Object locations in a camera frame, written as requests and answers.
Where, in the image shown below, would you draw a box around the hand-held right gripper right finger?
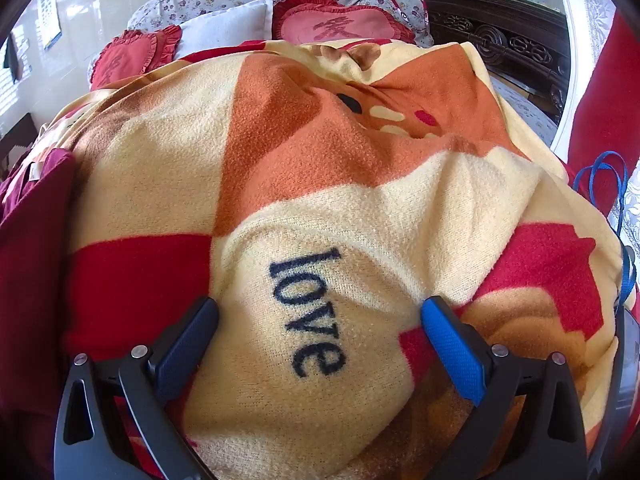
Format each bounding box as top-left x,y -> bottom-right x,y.
421,296 -> 587,480

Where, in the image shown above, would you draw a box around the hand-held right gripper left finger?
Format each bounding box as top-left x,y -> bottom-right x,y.
54,296 -> 221,480

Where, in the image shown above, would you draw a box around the maroon garment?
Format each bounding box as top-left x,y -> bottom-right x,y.
0,147 -> 78,480

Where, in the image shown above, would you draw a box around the black curved object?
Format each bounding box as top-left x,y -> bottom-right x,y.
590,305 -> 640,480

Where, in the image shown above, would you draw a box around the printed orange and cream blanket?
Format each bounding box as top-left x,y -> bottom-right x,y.
37,40 -> 638,480

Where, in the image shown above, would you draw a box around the grey floral bed sheet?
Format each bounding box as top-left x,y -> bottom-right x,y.
492,75 -> 558,136

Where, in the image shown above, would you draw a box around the dark wooden furniture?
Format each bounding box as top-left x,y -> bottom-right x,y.
0,112 -> 36,161

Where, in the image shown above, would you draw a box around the red heart pillow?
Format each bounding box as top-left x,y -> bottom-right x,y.
90,25 -> 183,92
272,0 -> 416,43

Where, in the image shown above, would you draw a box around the dark carved wooden headboard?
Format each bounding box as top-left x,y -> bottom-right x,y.
415,0 -> 568,121

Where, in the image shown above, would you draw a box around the white pillow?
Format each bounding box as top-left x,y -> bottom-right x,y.
177,0 -> 275,56

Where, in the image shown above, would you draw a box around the blue strap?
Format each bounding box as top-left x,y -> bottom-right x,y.
572,152 -> 638,306

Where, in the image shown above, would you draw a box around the wall calendar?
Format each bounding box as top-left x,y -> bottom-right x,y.
37,0 -> 63,51

